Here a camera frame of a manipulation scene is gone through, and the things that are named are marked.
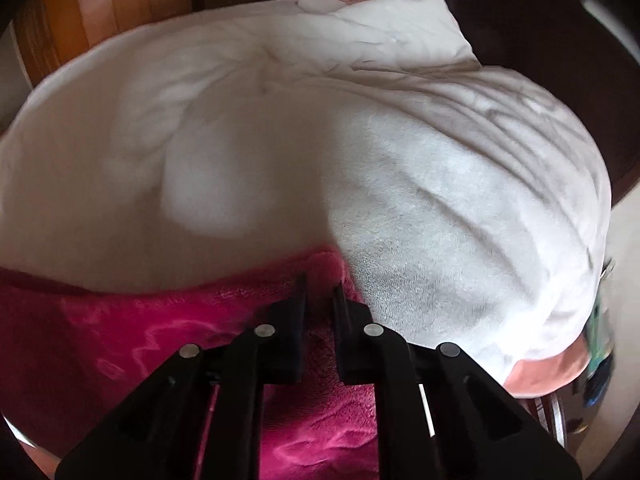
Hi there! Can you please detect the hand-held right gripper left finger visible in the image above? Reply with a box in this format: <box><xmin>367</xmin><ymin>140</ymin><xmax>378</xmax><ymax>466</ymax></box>
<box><xmin>54</xmin><ymin>274</ymin><xmax>308</xmax><ymax>480</ymax></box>

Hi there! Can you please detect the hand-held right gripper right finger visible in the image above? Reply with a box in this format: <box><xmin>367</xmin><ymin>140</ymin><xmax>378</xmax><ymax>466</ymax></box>
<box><xmin>332</xmin><ymin>282</ymin><xmax>583</xmax><ymax>480</ymax></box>

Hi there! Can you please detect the red fleece blanket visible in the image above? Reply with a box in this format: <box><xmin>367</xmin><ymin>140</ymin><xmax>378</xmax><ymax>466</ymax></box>
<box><xmin>0</xmin><ymin>246</ymin><xmax>381</xmax><ymax>480</ymax></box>

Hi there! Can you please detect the white fleece blanket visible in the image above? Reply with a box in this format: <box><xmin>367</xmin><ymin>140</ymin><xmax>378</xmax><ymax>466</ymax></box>
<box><xmin>0</xmin><ymin>0</ymin><xmax>613</xmax><ymax>401</ymax></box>

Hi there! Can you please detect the salmon pink quilt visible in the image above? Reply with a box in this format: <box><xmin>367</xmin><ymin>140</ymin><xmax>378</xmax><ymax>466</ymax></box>
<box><xmin>500</xmin><ymin>335</ymin><xmax>593</xmax><ymax>401</ymax></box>

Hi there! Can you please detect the colourful bag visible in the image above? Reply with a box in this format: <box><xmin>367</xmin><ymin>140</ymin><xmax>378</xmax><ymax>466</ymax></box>
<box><xmin>582</xmin><ymin>260</ymin><xmax>617</xmax><ymax>408</ymax></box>

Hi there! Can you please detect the dark wooden headboard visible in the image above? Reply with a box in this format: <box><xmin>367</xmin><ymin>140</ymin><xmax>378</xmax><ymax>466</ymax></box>
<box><xmin>440</xmin><ymin>0</ymin><xmax>640</xmax><ymax>201</ymax></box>

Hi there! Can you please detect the brown wooden wardrobe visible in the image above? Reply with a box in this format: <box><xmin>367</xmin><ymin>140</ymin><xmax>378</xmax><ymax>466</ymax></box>
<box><xmin>10</xmin><ymin>0</ymin><xmax>193</xmax><ymax>86</ymax></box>

